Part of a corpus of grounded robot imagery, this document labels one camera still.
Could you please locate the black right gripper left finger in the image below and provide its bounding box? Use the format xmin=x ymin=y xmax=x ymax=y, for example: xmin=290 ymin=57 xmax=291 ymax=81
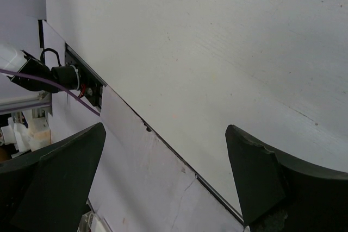
xmin=1 ymin=123 xmax=106 ymax=231

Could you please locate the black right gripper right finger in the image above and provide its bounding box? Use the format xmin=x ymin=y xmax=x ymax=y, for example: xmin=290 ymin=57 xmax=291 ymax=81
xmin=225 ymin=125 xmax=347 ymax=231

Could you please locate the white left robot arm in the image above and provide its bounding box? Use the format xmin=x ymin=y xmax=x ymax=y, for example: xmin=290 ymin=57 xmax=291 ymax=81
xmin=0 ymin=43 xmax=28 ymax=72

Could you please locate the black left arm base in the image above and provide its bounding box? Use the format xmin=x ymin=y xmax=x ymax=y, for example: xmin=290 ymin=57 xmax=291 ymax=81
xmin=9 ymin=45 xmax=105 ymax=110

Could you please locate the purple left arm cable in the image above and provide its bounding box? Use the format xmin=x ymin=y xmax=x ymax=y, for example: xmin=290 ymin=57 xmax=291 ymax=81
xmin=0 ymin=68 xmax=101 ymax=117

